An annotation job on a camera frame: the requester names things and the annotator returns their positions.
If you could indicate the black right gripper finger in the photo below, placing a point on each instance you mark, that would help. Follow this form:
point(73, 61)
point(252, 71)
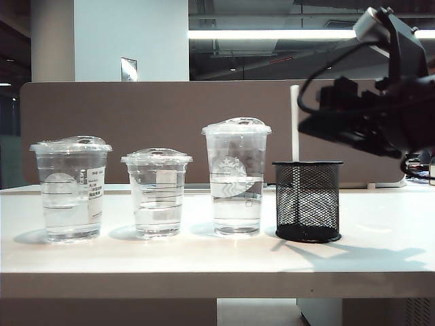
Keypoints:
point(333, 127)
point(370, 144)

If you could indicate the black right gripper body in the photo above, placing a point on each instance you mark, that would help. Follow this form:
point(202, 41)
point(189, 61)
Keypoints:
point(408, 115)

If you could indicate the white paper straw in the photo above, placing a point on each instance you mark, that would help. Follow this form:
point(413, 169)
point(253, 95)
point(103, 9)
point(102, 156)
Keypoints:
point(295, 142)

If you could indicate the tall clear plastic cup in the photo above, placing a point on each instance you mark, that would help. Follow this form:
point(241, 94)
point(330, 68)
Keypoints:
point(238, 203)

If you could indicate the small clear plastic cup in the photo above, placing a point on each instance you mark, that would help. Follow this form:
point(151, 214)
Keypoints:
point(157, 203)

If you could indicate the medium clear cup with label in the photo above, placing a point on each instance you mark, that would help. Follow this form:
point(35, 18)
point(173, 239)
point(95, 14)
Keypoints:
point(68, 190)

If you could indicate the white divider foot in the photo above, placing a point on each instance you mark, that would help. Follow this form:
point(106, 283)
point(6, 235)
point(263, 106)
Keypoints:
point(387, 183)

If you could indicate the black ceiling spotlight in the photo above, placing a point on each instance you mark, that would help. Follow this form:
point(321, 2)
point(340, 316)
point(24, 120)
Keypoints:
point(328, 66)

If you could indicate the small beige box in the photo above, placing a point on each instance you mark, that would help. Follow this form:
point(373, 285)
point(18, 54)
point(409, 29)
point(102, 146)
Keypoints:
point(432, 174)

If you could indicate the black mesh pen holder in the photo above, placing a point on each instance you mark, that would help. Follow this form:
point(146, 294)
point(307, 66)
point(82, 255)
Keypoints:
point(326, 203)

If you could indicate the long ceiling light strip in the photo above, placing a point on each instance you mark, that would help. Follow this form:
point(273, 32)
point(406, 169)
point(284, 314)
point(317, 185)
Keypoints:
point(272, 34)

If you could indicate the brown desk divider panel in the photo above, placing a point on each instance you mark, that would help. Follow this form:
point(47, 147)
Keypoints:
point(153, 112)

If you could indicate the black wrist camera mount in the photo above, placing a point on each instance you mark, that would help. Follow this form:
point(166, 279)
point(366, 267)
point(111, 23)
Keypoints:
point(406, 47)

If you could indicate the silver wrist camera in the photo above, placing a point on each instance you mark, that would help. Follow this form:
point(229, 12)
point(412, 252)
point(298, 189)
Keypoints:
point(370, 25)

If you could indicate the silver wall sign plate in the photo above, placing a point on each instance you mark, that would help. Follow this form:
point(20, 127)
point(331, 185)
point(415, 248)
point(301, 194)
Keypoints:
point(129, 69)

